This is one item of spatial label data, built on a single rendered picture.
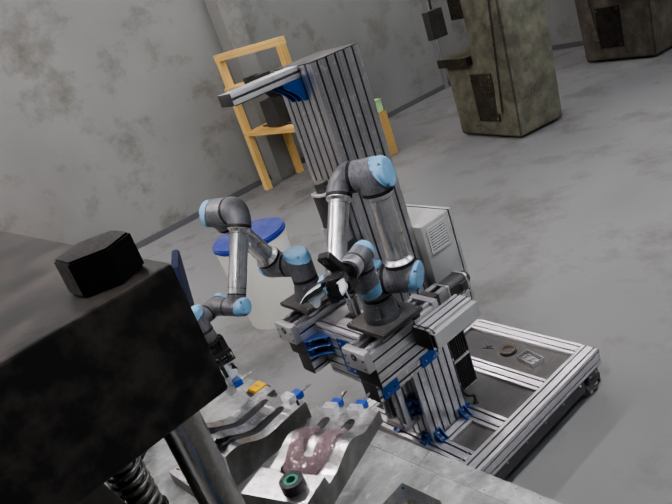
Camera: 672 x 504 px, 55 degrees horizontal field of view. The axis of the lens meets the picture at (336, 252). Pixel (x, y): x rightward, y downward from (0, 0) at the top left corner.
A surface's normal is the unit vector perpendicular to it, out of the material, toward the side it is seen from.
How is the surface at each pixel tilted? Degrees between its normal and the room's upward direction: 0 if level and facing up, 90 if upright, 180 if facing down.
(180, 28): 90
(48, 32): 90
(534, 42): 92
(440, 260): 90
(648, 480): 0
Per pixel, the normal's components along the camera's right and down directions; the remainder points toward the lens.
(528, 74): 0.47, 0.23
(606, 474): -0.31, -0.88
